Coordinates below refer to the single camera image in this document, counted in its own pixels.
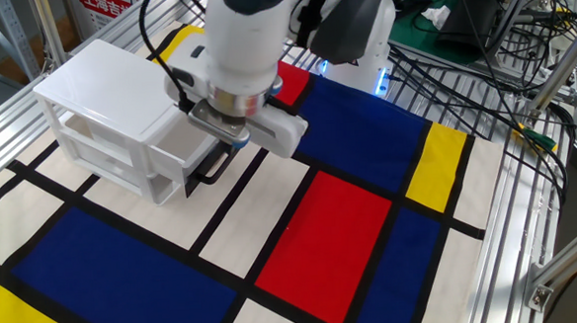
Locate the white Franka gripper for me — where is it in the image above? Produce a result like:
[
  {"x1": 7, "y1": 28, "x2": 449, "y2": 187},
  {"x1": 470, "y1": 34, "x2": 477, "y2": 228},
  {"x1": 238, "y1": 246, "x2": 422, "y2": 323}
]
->
[{"x1": 161, "y1": 29, "x2": 311, "y2": 165}]

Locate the white drawer with black handle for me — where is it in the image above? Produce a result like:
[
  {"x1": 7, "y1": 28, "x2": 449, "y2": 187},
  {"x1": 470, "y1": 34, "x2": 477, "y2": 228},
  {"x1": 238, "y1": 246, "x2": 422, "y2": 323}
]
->
[{"x1": 140, "y1": 115, "x2": 245, "y2": 201}]

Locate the white plain closed drawer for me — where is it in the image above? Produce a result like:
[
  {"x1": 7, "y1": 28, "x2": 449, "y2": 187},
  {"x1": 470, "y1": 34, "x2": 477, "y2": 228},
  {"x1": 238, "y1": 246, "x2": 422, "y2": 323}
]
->
[{"x1": 67, "y1": 136, "x2": 183, "y2": 211}]

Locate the white plastic drawer cabinet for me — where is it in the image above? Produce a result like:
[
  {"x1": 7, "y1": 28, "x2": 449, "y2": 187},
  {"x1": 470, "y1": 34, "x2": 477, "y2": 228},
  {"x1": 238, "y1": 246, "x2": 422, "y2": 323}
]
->
[{"x1": 30, "y1": 32, "x2": 222, "y2": 213}]

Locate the Mondrian pattern tablecloth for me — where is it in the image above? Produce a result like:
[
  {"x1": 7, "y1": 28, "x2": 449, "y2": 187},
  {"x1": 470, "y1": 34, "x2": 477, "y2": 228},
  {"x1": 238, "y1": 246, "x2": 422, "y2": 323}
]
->
[{"x1": 0, "y1": 6, "x2": 515, "y2": 323}]

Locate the red and white sign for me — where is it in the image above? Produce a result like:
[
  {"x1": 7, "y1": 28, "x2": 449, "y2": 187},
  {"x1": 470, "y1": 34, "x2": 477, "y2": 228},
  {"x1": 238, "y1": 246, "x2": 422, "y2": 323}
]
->
[{"x1": 69, "y1": 0, "x2": 152, "y2": 36}]

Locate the green mat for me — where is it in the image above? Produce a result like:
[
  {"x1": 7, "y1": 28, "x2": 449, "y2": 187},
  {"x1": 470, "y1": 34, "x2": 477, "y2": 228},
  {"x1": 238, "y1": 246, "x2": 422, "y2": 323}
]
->
[{"x1": 386, "y1": 0, "x2": 487, "y2": 71}]

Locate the white crumpled paper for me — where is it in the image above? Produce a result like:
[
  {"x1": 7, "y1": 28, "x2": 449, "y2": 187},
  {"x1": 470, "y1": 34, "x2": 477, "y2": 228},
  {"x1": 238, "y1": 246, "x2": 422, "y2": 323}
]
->
[{"x1": 419, "y1": 4, "x2": 453, "y2": 32}]

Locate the black box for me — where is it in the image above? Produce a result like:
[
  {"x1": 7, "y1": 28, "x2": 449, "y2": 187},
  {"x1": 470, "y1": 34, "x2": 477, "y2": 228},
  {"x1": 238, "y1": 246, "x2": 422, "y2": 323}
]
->
[{"x1": 432, "y1": 0, "x2": 509, "y2": 54}]

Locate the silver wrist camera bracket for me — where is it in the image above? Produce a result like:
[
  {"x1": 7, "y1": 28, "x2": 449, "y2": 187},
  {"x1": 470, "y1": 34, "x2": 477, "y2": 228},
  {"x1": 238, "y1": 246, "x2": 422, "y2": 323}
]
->
[{"x1": 186, "y1": 95, "x2": 279, "y2": 154}]

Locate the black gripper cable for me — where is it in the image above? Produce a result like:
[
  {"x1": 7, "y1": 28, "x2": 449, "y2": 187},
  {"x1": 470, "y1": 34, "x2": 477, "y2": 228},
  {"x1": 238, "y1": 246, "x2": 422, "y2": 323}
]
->
[{"x1": 136, "y1": 0, "x2": 194, "y2": 116}]

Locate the thin metal upright post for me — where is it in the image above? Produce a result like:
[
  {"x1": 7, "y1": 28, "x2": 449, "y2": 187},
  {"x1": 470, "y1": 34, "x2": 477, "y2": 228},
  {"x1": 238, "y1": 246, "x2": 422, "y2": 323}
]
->
[{"x1": 30, "y1": 0, "x2": 70, "y2": 75}]

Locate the black cable bundle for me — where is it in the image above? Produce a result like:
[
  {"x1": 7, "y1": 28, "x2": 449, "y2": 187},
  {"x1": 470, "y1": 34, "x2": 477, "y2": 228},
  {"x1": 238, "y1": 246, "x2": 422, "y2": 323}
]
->
[{"x1": 383, "y1": 0, "x2": 577, "y2": 216}]

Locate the grey perforated shelf post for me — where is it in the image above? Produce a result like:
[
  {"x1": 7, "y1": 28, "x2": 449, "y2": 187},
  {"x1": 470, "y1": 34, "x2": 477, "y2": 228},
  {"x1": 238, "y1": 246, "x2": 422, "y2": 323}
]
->
[{"x1": 0, "y1": 0, "x2": 42, "y2": 85}]

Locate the green yellow cable connector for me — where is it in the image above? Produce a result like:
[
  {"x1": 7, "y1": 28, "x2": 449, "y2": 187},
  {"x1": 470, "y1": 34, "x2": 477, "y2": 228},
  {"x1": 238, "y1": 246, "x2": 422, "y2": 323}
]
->
[{"x1": 512, "y1": 121, "x2": 560, "y2": 155}]

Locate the slanted aluminium frame post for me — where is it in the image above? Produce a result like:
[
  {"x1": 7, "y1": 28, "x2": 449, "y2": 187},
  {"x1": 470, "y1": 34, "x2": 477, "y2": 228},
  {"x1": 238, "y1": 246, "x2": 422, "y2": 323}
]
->
[{"x1": 524, "y1": 20, "x2": 577, "y2": 117}]

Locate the aluminium brace with bracket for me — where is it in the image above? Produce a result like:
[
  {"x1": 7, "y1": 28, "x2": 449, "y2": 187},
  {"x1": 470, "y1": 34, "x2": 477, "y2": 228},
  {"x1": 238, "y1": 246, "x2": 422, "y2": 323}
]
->
[{"x1": 521, "y1": 224, "x2": 577, "y2": 314}]

